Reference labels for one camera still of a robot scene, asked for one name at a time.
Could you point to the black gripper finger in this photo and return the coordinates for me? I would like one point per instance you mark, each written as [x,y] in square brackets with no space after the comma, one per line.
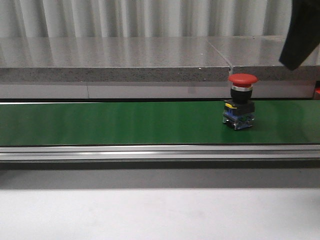
[303,33]

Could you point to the grey stone slab right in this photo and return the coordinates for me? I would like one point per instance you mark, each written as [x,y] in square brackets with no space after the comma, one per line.
[259,56]

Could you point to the orange red object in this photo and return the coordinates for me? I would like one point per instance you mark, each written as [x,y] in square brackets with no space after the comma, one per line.
[317,93]

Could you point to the green conveyor belt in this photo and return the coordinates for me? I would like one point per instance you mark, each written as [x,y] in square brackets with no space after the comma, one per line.
[162,122]

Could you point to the grey stone counter slab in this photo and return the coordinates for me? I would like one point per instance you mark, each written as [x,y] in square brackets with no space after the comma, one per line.
[110,59]

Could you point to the white pleated curtain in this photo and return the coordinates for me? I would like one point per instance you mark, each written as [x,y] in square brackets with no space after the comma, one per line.
[143,18]

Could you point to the aluminium conveyor side rail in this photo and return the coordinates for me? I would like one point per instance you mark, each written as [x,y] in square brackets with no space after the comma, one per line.
[160,153]

